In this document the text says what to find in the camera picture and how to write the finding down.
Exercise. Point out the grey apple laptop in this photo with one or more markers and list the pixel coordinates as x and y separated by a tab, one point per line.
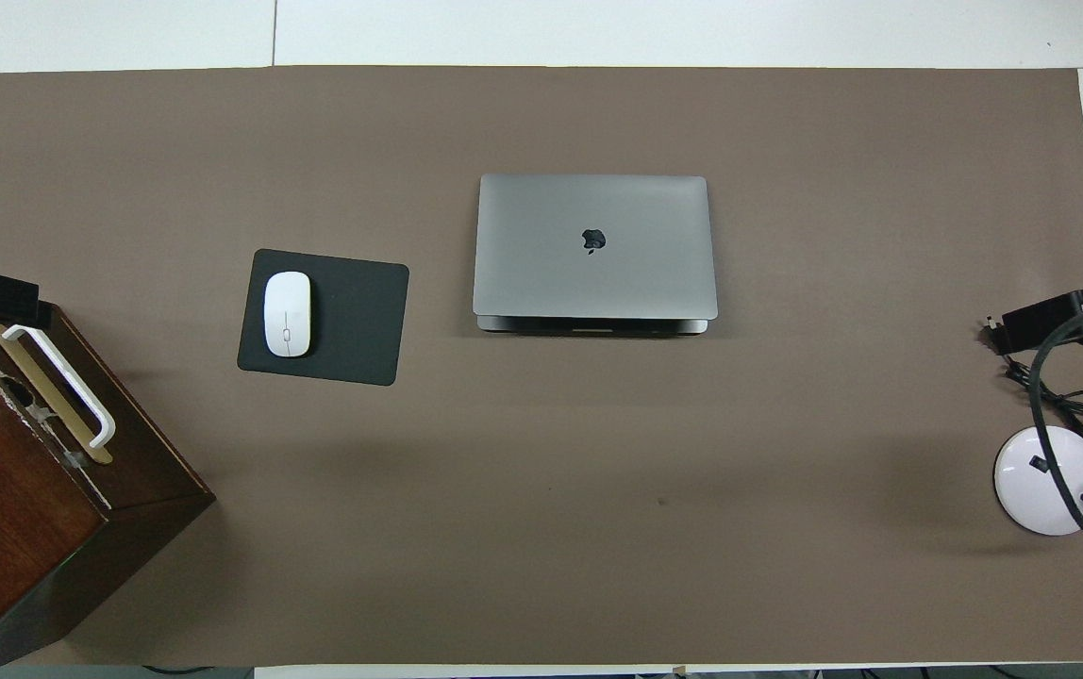
598	273

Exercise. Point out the white desk lamp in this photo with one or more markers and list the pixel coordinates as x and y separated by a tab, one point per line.
1023	471

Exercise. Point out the dark wooden box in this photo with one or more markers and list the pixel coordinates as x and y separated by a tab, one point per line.
4	500

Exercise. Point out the white computer mouse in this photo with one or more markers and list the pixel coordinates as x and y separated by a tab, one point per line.
287	311

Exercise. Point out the black mouse pad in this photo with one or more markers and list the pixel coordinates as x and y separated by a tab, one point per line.
358	321

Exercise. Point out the brown table mat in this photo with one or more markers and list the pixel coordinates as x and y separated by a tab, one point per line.
598	490

